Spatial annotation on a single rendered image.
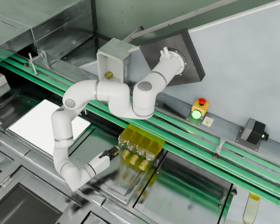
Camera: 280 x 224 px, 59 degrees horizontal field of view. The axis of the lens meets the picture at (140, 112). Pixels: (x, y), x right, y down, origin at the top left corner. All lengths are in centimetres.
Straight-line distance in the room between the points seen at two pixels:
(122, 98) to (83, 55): 129
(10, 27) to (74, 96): 109
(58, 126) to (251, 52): 87
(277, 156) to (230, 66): 49
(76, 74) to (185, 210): 107
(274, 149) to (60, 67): 138
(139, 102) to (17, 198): 87
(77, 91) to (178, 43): 49
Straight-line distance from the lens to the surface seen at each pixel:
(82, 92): 102
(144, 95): 97
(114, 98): 101
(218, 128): 134
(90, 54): 226
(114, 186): 139
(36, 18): 206
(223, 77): 124
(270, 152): 136
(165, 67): 111
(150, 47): 123
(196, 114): 130
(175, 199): 143
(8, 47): 188
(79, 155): 151
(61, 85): 168
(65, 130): 112
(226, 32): 113
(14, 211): 150
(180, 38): 113
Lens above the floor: 174
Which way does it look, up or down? 37 degrees down
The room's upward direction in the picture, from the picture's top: 141 degrees counter-clockwise
